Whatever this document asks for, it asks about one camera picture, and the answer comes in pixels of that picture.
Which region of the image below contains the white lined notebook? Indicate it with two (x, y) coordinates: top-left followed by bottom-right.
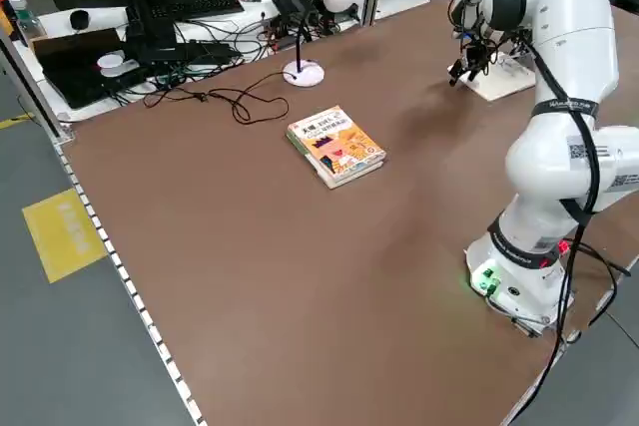
(456, 52), (538, 101)

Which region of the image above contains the white round gadget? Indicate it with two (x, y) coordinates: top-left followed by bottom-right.
(96, 50), (142, 80)

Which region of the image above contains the aluminium frame beam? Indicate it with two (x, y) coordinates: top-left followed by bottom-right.
(0, 29), (76, 144)

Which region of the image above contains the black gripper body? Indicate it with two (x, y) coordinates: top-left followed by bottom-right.
(461, 41), (495, 72)

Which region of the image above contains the black base cable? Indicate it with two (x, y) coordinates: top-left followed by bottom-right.
(498, 240), (631, 426)

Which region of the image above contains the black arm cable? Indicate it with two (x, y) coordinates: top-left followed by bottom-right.
(447, 0), (603, 347)

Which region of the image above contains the orange illustrated book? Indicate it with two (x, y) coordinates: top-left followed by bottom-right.
(285, 105), (387, 191)

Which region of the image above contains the yellow floor sticker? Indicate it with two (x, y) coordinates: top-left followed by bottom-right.
(21, 188), (109, 284)

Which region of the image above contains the small circuit board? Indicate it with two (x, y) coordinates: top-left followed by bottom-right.
(267, 14), (314, 52)

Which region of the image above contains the yellow emergency stop box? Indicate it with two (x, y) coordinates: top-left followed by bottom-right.
(0, 0), (14, 41)

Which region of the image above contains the black lamp cable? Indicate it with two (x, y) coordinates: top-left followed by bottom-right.
(144, 71), (291, 125)

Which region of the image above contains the white segmented edge strip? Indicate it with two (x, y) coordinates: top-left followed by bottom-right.
(53, 140), (209, 426)

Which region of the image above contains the clear bottle white cap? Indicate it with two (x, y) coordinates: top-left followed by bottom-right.
(7, 0), (44, 44)

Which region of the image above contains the white desk lamp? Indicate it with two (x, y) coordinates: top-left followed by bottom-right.
(282, 0), (359, 88)

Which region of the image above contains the black keyboard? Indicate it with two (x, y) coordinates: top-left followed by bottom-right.
(149, 0), (247, 22)

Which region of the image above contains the black laptop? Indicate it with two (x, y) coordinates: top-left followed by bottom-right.
(32, 26), (151, 111)

